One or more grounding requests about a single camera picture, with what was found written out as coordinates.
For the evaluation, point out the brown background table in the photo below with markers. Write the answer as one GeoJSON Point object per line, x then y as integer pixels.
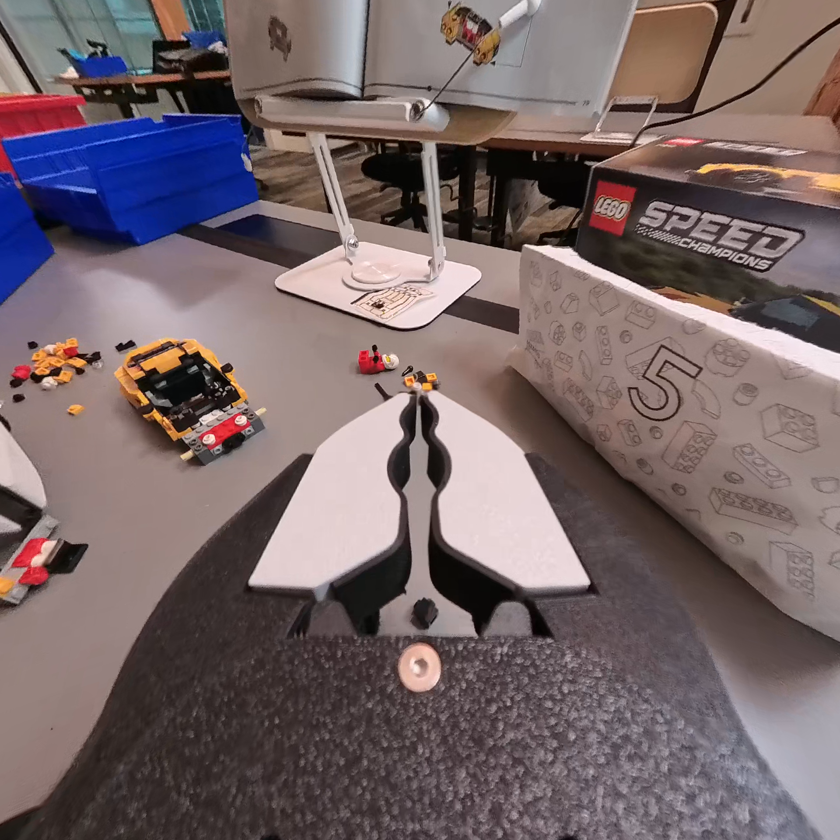
{"type": "Point", "coordinates": [131, 80]}

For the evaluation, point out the white printed paper bag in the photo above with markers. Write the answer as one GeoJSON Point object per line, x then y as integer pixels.
{"type": "Point", "coordinates": [709, 426]}

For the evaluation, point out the wooden table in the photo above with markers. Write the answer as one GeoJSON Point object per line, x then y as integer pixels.
{"type": "Point", "coordinates": [525, 139]}

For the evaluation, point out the red storage bin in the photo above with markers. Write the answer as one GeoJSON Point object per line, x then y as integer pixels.
{"type": "Point", "coordinates": [33, 108]}

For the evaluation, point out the black lego box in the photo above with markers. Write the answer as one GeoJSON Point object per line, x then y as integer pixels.
{"type": "Point", "coordinates": [722, 216]}

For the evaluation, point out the white book stand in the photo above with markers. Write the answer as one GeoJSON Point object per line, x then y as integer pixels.
{"type": "Point", "coordinates": [315, 279]}

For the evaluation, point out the grey black lego piece pile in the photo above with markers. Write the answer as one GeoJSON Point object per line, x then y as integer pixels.
{"type": "Point", "coordinates": [421, 379]}

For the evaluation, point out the red grey lego subassembly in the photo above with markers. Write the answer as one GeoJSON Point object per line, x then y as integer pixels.
{"type": "Point", "coordinates": [39, 558]}

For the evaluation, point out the lego instruction booklet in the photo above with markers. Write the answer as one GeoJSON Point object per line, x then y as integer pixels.
{"type": "Point", "coordinates": [407, 52]}

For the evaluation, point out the orange black lego piece pile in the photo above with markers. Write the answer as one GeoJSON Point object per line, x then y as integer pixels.
{"type": "Point", "coordinates": [56, 367]}

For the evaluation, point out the small blue bin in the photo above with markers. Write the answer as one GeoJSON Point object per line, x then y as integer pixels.
{"type": "Point", "coordinates": [98, 64]}

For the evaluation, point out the black lego wrench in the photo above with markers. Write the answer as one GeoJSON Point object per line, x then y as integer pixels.
{"type": "Point", "coordinates": [382, 390]}

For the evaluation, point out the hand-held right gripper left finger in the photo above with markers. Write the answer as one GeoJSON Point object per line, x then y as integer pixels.
{"type": "Point", "coordinates": [328, 518]}

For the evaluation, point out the red black lego piece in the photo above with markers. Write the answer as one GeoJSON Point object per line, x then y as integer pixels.
{"type": "Point", "coordinates": [371, 361]}

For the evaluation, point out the printed sticker sheet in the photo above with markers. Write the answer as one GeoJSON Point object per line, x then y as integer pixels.
{"type": "Point", "coordinates": [394, 302]}

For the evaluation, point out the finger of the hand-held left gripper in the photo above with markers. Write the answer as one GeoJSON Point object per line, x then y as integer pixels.
{"type": "Point", "coordinates": [19, 469]}

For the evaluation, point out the black bag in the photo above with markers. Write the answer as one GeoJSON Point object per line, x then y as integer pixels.
{"type": "Point", "coordinates": [190, 58]}

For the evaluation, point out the black office chair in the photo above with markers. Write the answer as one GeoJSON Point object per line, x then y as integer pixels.
{"type": "Point", "coordinates": [407, 177]}

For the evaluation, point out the yellow lego car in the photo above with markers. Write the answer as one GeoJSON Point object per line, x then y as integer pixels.
{"type": "Point", "coordinates": [190, 400]}

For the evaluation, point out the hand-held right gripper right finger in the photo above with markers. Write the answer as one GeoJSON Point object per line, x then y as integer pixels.
{"type": "Point", "coordinates": [505, 518]}

